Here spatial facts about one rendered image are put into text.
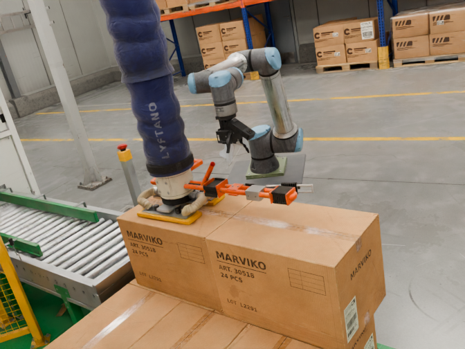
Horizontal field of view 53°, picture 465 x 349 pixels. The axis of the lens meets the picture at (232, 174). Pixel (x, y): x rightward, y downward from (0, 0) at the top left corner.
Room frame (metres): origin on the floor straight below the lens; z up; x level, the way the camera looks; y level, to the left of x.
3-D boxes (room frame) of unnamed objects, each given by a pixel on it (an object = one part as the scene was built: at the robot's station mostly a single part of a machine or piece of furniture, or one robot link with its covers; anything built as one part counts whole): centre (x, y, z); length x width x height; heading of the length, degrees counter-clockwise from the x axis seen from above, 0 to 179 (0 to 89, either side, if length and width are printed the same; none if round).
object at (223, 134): (1.88, -0.02, 1.36); 0.09 x 0.08 x 0.12; 49
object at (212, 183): (1.97, 0.08, 1.08); 0.10 x 0.08 x 0.06; 141
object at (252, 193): (1.83, -0.08, 1.07); 0.07 x 0.07 x 0.04; 51
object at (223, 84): (1.88, -0.03, 1.53); 0.10 x 0.09 x 0.12; 157
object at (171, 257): (2.12, 0.26, 0.74); 0.60 x 0.40 x 0.40; 49
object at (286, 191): (1.74, -0.18, 1.07); 0.08 x 0.07 x 0.05; 51
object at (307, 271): (1.71, -0.19, 0.74); 0.60 x 0.40 x 0.40; 48
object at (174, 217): (2.05, 0.34, 0.97); 0.34 x 0.10 x 0.05; 51
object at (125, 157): (3.16, 0.71, 0.50); 0.07 x 0.07 x 1.00; 49
